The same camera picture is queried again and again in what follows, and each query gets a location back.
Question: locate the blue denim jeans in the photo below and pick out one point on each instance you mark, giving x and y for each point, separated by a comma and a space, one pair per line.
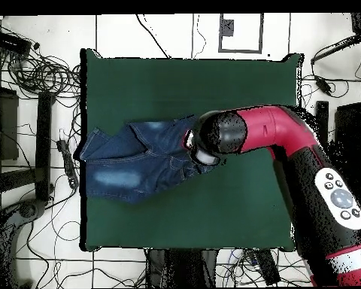
138, 168

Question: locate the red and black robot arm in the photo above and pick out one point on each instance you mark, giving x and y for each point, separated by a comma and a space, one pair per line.
288, 132

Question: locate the dark green table cloth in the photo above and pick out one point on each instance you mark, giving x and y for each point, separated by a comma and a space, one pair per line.
183, 90

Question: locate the black power strip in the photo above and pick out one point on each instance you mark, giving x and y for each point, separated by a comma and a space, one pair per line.
66, 162

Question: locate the black power adapter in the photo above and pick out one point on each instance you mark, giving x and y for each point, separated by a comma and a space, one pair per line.
323, 85

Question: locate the black floor bar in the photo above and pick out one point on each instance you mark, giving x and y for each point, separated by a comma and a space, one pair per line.
267, 268

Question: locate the grey stand foot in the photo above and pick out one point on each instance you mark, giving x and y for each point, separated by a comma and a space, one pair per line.
27, 209

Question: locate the black rod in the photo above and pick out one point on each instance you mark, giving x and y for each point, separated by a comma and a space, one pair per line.
337, 48

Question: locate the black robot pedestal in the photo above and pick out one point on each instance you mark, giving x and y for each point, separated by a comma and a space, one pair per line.
180, 268

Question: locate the black metal frame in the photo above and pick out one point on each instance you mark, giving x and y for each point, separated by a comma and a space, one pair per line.
43, 135
347, 126

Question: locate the black network switch box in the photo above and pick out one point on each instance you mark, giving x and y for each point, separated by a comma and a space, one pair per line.
10, 42

